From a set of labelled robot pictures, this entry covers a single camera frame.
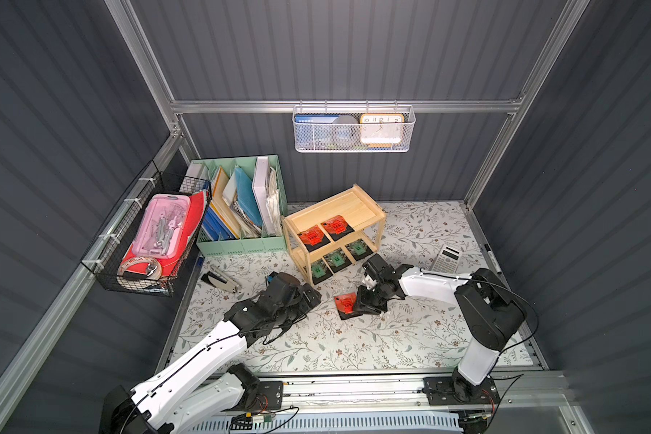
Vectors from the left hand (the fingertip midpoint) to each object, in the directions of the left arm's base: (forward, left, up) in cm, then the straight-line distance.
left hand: (312, 302), depth 76 cm
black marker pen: (+26, -71, -18) cm, 78 cm away
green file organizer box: (+33, +24, +3) cm, 41 cm away
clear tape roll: (+2, +39, +14) cm, 41 cm away
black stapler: (+13, +34, -12) cm, 38 cm away
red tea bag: (+18, 0, +7) cm, 19 cm away
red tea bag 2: (+22, -8, +7) cm, 24 cm away
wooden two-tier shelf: (+18, -5, +7) cm, 20 cm away
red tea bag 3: (+6, -11, -14) cm, 19 cm away
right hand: (+4, -15, -13) cm, 20 cm away
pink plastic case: (+14, +40, +17) cm, 46 cm away
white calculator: (+23, -50, -13) cm, 56 cm away
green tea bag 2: (+22, -8, -11) cm, 26 cm away
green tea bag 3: (+27, -16, -11) cm, 33 cm away
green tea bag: (+17, -2, -12) cm, 21 cm away
